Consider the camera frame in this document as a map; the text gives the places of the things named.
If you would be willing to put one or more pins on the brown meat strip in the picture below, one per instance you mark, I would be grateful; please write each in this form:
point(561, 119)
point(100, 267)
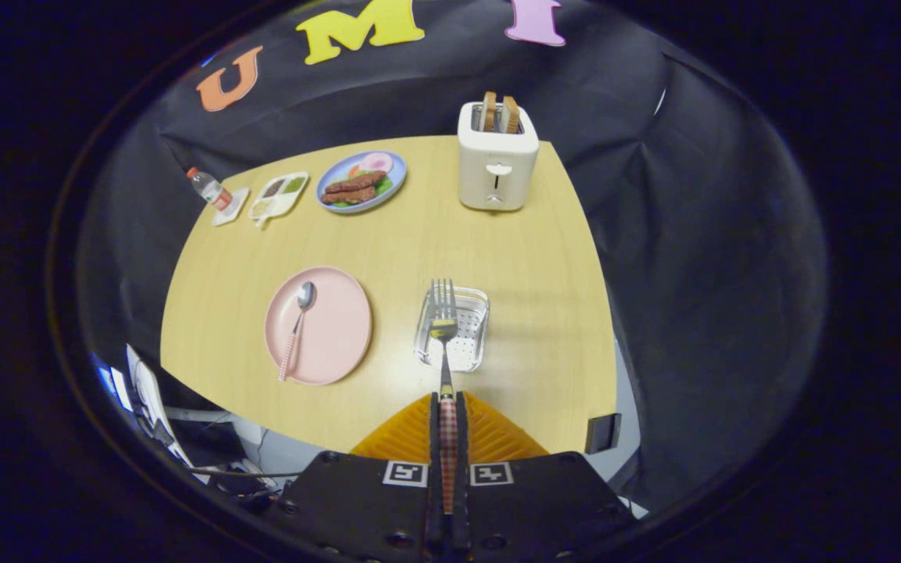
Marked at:
point(357, 182)
point(349, 195)

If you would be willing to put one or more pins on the clear cutlery basket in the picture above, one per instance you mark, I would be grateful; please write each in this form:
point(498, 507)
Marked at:
point(470, 344)

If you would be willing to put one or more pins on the water bottle red label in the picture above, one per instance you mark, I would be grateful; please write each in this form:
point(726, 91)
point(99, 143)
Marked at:
point(212, 189)

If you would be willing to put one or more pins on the white toaster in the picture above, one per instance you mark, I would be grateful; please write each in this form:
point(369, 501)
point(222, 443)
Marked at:
point(497, 168)

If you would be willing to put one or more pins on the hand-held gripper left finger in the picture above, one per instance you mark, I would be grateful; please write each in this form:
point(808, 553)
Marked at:
point(434, 438)

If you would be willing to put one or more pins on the toast bread slice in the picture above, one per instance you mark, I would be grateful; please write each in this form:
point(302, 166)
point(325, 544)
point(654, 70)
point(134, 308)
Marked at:
point(489, 111)
point(511, 114)

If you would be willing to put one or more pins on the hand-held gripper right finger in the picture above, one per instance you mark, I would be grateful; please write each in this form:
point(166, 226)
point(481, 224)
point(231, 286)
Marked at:
point(462, 438)

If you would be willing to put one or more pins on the white square coaster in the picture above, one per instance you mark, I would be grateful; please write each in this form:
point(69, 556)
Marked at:
point(235, 209)

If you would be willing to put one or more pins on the blue plate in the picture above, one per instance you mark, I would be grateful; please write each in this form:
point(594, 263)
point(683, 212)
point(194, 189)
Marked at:
point(388, 191)

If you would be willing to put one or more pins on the white divided condiment tray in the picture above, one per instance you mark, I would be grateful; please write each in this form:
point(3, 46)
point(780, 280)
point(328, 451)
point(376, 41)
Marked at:
point(278, 195)

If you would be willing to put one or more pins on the black table bracket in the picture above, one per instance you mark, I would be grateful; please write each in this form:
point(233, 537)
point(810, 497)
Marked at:
point(603, 434)

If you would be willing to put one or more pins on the pink plate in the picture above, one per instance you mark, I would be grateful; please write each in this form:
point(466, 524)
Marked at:
point(337, 328)

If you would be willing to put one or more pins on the pink ham slice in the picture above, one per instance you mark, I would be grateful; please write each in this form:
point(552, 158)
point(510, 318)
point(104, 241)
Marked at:
point(377, 163)

